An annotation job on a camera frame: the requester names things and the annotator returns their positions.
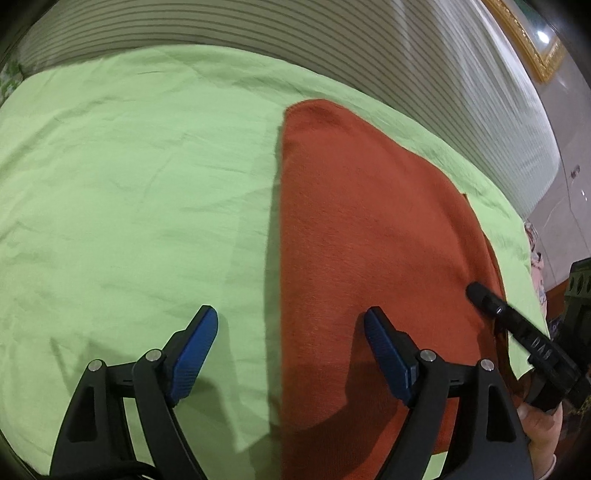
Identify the gold framed landscape painting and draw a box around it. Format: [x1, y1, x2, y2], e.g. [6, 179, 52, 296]
[482, 0, 568, 84]

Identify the green bed sheet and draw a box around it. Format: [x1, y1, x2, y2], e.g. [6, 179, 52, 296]
[0, 44, 550, 480]

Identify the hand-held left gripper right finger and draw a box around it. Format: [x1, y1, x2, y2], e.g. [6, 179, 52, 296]
[364, 307, 534, 480]

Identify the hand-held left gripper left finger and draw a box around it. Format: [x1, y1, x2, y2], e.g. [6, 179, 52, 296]
[48, 305, 219, 480]

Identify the green patterned pillow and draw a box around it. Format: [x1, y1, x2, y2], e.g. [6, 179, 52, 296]
[0, 60, 24, 104]

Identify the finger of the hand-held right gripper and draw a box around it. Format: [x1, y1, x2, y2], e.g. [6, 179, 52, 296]
[466, 282, 579, 385]

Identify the orange printed t-shirt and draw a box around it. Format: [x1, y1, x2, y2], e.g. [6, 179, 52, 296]
[274, 98, 527, 480]

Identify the person's right hand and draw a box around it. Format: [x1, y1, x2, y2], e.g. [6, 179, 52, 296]
[517, 398, 565, 468]

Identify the pink printed cloth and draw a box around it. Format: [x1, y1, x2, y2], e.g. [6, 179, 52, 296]
[524, 222, 550, 319]

